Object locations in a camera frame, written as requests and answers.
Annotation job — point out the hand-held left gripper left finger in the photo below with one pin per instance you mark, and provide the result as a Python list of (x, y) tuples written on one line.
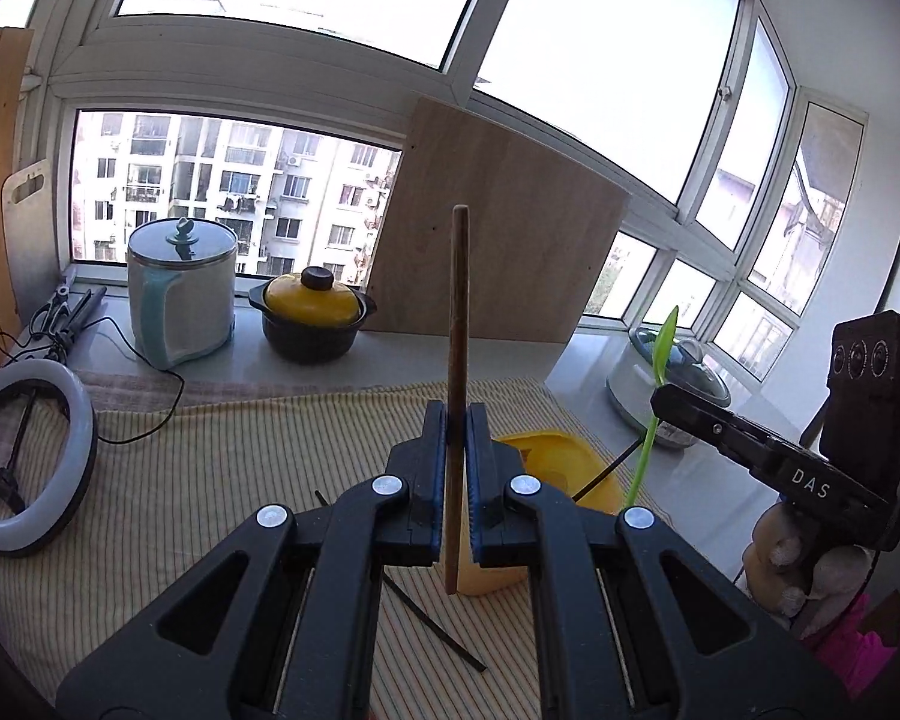
[(439, 457)]

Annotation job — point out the floral white slow cooker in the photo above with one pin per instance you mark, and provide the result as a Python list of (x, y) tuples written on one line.
[(701, 375)]

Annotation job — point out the yellow plastic container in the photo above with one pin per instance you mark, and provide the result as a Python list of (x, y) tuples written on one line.
[(547, 457)]

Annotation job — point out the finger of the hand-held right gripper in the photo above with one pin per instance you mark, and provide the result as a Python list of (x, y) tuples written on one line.
[(705, 420)]

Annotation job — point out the light wooden board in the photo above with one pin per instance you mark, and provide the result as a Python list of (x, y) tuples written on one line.
[(510, 240)]

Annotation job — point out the brown wooden chopstick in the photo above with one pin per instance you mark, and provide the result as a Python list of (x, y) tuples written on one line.
[(459, 315)]

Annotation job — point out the white cutting board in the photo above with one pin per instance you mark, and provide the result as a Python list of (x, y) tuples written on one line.
[(30, 255)]

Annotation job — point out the black pot with yellow lid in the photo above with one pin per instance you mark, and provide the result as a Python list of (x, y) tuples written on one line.
[(311, 307)]

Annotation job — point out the striped cloth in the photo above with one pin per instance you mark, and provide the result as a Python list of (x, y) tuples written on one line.
[(232, 435)]

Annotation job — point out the black scissors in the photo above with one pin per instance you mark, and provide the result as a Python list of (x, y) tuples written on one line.
[(52, 307)]

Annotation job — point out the white window frame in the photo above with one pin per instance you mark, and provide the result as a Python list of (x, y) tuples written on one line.
[(270, 67)]

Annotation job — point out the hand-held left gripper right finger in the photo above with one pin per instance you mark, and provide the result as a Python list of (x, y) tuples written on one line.
[(478, 465)]

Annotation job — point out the black chopstick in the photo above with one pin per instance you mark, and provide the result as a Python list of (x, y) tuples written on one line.
[(435, 626), (607, 471)]

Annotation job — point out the green plastic spoon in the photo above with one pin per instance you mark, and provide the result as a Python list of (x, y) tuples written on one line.
[(666, 345)]

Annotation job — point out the teal white electric cooker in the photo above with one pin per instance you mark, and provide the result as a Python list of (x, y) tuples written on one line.
[(187, 300)]

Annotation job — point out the person's right hand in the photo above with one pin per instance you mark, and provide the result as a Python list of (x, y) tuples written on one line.
[(772, 551)]

